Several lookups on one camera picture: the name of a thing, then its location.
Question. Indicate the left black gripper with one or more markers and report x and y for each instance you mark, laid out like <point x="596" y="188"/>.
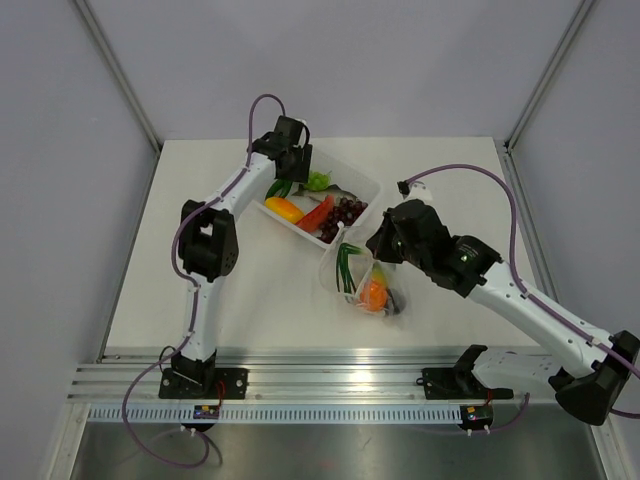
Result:
<point x="298" y="173"/>

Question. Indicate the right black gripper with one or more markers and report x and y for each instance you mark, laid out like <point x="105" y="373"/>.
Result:
<point x="379" y="243"/>

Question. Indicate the green chili pepper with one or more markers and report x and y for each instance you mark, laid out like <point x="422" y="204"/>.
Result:
<point x="280" y="188"/>

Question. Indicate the green orange mango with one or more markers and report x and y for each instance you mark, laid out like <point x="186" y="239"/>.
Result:
<point x="378" y="275"/>

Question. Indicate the yellow orange mango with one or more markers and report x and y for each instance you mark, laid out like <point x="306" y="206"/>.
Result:
<point x="285" y="209"/>

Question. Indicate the clear zip top bag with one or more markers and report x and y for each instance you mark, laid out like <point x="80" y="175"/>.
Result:
<point x="360" y="266"/>

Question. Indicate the orange tangerine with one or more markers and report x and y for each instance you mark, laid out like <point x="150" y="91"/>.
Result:
<point x="374" y="296"/>

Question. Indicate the watermelon slice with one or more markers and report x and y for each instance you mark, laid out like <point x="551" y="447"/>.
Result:
<point x="312" y="221"/>

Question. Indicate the green scallion bunch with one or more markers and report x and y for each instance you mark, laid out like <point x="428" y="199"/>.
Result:
<point x="343" y="277"/>

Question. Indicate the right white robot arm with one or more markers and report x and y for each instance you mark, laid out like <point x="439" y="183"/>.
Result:
<point x="584" y="368"/>

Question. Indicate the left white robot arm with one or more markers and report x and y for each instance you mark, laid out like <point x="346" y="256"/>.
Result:
<point x="207" y="246"/>

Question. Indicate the green grape bunch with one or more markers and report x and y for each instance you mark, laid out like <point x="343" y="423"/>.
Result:
<point x="318" y="181"/>

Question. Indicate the grey toy fish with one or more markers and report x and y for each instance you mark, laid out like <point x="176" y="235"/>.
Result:
<point x="318" y="196"/>

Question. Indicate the white plastic basket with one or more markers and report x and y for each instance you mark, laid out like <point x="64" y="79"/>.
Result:
<point x="344" y="175"/>

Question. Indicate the purple grape bunch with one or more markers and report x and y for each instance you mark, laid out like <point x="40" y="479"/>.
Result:
<point x="346" y="212"/>

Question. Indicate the right small circuit board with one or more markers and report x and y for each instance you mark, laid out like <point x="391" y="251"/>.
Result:
<point x="476" y="416"/>

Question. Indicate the small circuit board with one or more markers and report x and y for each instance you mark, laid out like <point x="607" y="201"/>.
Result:
<point x="476" y="416"/>
<point x="206" y="412"/>

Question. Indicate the left small circuit board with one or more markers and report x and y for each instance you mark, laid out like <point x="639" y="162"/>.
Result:
<point x="206" y="412"/>

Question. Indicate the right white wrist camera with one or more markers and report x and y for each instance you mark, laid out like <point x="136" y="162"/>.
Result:
<point x="415" y="190"/>

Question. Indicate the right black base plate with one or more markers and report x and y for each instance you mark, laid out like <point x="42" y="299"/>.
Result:
<point x="445" y="383"/>

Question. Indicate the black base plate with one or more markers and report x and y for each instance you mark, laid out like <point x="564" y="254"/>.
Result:
<point x="226" y="384"/>
<point x="445" y="383"/>

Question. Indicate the aluminium mounting rail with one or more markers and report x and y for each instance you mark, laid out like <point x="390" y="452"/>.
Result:
<point x="284" y="376"/>

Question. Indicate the left aluminium frame post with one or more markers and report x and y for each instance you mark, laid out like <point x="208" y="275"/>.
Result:
<point x="97" y="34"/>

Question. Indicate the aluminium frame post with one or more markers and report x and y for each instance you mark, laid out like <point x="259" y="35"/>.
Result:
<point x="551" y="69"/>
<point x="97" y="34"/>

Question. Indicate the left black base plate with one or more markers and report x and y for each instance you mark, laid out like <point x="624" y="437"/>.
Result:
<point x="226" y="384"/>

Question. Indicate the right aluminium frame post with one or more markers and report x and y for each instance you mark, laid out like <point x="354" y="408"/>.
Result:
<point x="551" y="69"/>

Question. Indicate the white slotted cable duct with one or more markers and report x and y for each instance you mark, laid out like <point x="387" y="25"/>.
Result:
<point x="284" y="414"/>

